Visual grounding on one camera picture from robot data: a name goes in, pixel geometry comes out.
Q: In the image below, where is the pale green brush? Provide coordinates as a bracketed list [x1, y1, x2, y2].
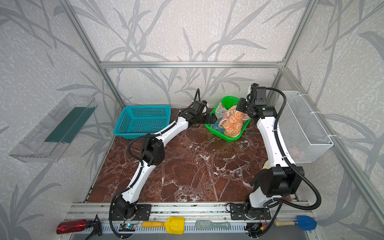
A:
[195, 220, 232, 230]

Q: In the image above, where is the white wire wall basket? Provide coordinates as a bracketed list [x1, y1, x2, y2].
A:
[279, 91, 334, 164]

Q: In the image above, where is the orange bunny towel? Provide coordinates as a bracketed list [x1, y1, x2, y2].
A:
[219, 106, 244, 138]

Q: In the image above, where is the blue toy shovel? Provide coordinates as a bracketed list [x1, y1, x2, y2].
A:
[274, 216, 317, 231]

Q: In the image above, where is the green plastic basket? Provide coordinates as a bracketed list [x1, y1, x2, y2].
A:
[206, 96, 251, 142]

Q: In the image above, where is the aluminium frame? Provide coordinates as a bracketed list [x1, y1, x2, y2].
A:
[60, 1, 384, 223]

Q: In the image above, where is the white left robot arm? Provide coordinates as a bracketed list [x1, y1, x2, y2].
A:
[108, 89, 217, 222]

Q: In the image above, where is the teal plastic basket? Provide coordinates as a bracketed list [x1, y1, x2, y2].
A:
[114, 105, 171, 140]

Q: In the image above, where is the yellow toy shovel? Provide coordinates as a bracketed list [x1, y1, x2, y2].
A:
[142, 217, 185, 235]

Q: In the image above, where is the black and yellow glove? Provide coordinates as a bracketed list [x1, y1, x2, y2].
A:
[258, 162, 271, 183]

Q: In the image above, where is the blue bunny towel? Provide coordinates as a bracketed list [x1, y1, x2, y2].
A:
[212, 103, 250, 134]

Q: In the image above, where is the left controller board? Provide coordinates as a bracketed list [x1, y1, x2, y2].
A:
[119, 223, 138, 232]

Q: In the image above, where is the right controller board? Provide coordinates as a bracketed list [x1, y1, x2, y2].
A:
[244, 223, 267, 234]

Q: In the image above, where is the red bottle with black trigger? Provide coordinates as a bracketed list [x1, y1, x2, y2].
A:
[56, 215, 102, 240]

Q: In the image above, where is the clear plastic wall tray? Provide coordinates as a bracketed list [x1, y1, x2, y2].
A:
[9, 94, 98, 163]

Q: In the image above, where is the controller board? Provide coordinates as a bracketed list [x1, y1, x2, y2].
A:
[119, 223, 138, 232]
[244, 223, 267, 234]

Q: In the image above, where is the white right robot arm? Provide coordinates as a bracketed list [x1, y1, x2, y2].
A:
[236, 83, 322, 220]

